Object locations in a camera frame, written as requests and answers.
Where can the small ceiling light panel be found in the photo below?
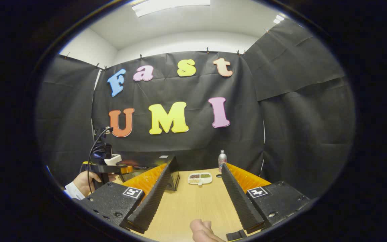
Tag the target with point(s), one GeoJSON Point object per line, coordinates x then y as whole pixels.
{"type": "Point", "coordinates": [278, 19]}

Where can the silver printed bottle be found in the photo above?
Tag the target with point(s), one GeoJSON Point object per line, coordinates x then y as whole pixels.
{"type": "Point", "coordinates": [222, 161]}

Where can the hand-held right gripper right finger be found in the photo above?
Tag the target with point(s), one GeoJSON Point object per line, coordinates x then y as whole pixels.
{"type": "Point", "coordinates": [242, 201]}

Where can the white divided dish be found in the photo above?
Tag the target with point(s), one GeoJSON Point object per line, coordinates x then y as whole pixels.
{"type": "Point", "coordinates": [200, 178]}

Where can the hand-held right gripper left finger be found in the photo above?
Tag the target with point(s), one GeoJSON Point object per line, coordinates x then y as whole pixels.
{"type": "Point", "coordinates": [153, 201]}

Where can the large ceiling light panel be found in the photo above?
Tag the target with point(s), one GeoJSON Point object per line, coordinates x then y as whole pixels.
{"type": "Point", "coordinates": [170, 6]}

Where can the black electric oven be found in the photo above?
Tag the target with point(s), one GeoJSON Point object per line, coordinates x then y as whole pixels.
{"type": "Point", "coordinates": [153, 160]}

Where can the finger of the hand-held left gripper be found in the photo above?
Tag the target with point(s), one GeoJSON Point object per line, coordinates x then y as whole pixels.
{"type": "Point", "coordinates": [126, 169]}

